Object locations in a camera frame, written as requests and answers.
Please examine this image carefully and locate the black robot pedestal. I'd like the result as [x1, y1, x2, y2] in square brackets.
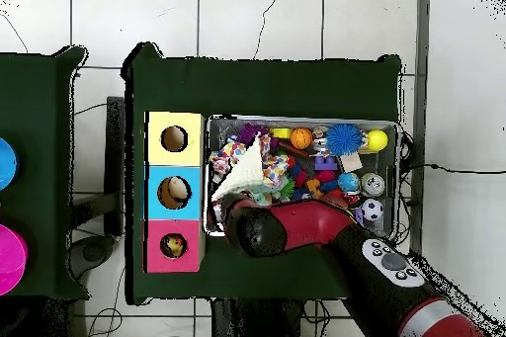
[211, 297, 305, 337]

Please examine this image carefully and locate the purple toy letter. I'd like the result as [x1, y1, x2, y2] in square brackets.
[313, 154, 339, 172]

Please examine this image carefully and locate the black and white soccer ball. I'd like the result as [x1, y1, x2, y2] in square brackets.
[361, 198, 384, 221]

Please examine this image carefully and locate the silver mesh bin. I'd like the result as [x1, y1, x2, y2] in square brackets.
[203, 114, 401, 242]

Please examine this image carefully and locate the yellow ball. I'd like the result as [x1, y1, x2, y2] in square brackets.
[365, 128, 389, 153]

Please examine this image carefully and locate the dark green table cloth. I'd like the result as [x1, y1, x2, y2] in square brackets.
[122, 42, 404, 306]
[0, 45, 90, 300]

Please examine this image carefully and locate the black stand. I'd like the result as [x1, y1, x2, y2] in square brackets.
[70, 95, 127, 237]

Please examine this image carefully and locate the grey metal rail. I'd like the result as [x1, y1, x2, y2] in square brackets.
[406, 0, 432, 255]

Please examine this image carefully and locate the wooden box with three holes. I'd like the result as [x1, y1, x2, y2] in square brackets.
[143, 110, 207, 274]

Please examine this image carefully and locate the cream waffle cloth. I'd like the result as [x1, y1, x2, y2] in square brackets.
[211, 134, 265, 203]

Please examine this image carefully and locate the black cable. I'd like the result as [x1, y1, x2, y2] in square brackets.
[398, 162, 506, 176]

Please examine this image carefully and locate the white cloth with coloured dots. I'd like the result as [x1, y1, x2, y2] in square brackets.
[260, 134, 292, 189]
[209, 140, 247, 175]

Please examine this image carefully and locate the purple spiky toy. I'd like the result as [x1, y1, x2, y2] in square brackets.
[236, 123, 270, 146]

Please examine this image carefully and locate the blue spiky ball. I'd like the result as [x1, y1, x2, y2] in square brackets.
[325, 123, 365, 156]

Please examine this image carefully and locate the blue globe ball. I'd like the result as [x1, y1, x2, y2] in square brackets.
[337, 172, 362, 195]

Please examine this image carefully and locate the small orange basketball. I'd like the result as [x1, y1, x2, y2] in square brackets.
[290, 126, 314, 150]

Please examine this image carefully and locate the magenta bowl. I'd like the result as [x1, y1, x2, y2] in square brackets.
[0, 223, 29, 296]

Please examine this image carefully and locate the yellow toy duck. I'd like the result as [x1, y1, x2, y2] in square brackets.
[162, 234, 186, 258]

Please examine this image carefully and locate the blue bowl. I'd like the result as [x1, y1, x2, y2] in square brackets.
[0, 136, 20, 192]

